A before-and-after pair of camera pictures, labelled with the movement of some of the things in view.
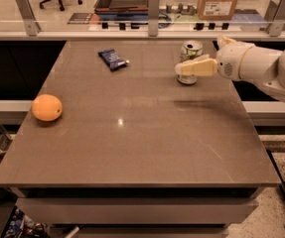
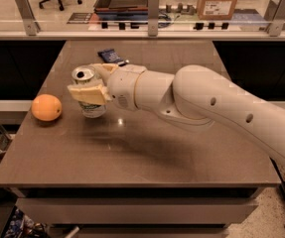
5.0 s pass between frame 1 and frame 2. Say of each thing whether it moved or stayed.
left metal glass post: stayed
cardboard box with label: stayed
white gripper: moved
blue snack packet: stayed
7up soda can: moved
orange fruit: stayed
